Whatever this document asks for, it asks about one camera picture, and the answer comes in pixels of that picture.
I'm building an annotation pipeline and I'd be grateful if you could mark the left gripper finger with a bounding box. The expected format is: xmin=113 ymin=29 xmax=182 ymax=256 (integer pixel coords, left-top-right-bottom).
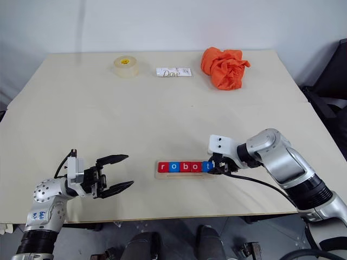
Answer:
xmin=99 ymin=180 xmax=135 ymax=199
xmin=96 ymin=154 xmax=130 ymax=170

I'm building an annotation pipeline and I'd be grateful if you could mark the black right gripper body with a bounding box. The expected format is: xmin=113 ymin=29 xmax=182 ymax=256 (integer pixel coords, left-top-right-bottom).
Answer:
xmin=213 ymin=153 xmax=240 ymax=174

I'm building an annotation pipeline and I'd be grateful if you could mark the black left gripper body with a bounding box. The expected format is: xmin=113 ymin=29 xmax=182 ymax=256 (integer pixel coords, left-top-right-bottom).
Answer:
xmin=82 ymin=164 xmax=108 ymax=200

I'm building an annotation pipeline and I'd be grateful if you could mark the wooden letter tray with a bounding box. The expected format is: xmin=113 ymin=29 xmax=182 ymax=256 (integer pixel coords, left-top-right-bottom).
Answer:
xmin=155 ymin=160 xmax=217 ymax=179

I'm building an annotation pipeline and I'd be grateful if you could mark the dark rounded shape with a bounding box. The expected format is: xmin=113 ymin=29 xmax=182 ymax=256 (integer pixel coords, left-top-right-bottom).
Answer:
xmin=196 ymin=224 xmax=227 ymax=260
xmin=124 ymin=232 xmax=160 ymax=260

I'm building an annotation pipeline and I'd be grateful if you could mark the crumpled orange cloth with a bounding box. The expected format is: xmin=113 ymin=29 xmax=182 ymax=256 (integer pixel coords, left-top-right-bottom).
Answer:
xmin=201 ymin=47 xmax=251 ymax=91

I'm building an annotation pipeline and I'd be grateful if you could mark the clear tape roll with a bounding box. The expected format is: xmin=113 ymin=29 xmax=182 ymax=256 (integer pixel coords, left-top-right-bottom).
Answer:
xmin=113 ymin=55 xmax=140 ymax=80

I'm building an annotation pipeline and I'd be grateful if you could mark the white Dove soap box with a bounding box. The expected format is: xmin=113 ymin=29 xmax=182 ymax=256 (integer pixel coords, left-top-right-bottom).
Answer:
xmin=156 ymin=67 xmax=192 ymax=78

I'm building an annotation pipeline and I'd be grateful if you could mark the black office chair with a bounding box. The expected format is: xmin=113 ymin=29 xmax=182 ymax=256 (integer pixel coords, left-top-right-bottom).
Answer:
xmin=300 ymin=38 xmax=347 ymax=160

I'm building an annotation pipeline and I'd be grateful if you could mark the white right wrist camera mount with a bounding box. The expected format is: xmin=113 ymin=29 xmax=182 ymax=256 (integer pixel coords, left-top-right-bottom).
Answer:
xmin=208 ymin=134 xmax=245 ymax=170

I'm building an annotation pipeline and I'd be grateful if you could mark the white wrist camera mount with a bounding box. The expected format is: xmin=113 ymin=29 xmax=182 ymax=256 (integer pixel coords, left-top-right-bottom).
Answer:
xmin=208 ymin=134 xmax=245 ymax=170
xmin=66 ymin=157 xmax=87 ymax=196

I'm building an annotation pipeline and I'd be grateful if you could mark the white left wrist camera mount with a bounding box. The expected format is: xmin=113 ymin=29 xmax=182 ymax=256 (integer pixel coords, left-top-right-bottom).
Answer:
xmin=66 ymin=157 xmax=87 ymax=196

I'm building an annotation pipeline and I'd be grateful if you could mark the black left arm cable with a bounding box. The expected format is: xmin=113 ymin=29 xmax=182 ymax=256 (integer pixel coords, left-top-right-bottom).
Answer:
xmin=53 ymin=148 xmax=79 ymax=179

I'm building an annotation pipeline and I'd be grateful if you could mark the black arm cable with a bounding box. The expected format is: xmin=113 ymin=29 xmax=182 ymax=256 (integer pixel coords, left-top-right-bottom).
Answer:
xmin=53 ymin=148 xmax=79 ymax=179
xmin=222 ymin=170 xmax=299 ymax=209

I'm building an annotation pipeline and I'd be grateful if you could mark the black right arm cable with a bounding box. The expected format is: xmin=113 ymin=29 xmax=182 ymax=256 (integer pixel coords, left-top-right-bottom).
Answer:
xmin=222 ymin=170 xmax=299 ymax=209

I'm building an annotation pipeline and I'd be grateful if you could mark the black metal floor bracket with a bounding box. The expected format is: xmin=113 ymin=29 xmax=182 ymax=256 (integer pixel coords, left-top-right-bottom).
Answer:
xmin=240 ymin=240 xmax=261 ymax=257

